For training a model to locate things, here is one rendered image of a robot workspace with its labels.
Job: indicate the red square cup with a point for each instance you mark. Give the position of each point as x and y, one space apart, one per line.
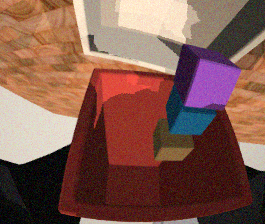
111 173

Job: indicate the purple block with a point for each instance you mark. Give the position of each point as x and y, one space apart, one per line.
205 78

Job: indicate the olive yellow block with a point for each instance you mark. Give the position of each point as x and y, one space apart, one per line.
169 146

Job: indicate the white shallow tray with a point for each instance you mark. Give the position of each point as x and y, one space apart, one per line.
150 32

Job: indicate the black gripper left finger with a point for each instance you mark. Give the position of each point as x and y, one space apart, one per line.
33 188

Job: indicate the small blue block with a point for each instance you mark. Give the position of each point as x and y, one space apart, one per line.
186 120

